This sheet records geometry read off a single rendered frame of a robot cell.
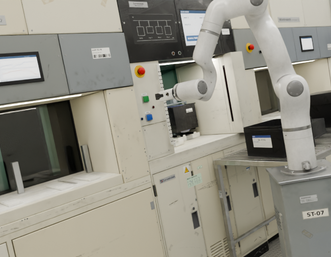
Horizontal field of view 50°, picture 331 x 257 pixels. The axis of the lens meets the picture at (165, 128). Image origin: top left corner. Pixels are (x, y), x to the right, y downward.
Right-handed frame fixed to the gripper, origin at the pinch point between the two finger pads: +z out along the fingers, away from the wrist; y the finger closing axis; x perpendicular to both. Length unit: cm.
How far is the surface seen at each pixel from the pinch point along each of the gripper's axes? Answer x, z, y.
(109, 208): -49, 12, -34
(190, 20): 42, 12, 44
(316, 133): -42, -26, 101
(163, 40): 30.7, 11.7, 20.2
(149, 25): 39.4, 11.7, 12.4
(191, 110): -14, 43, 62
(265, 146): -38, -24, 49
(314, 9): 51, 12, 199
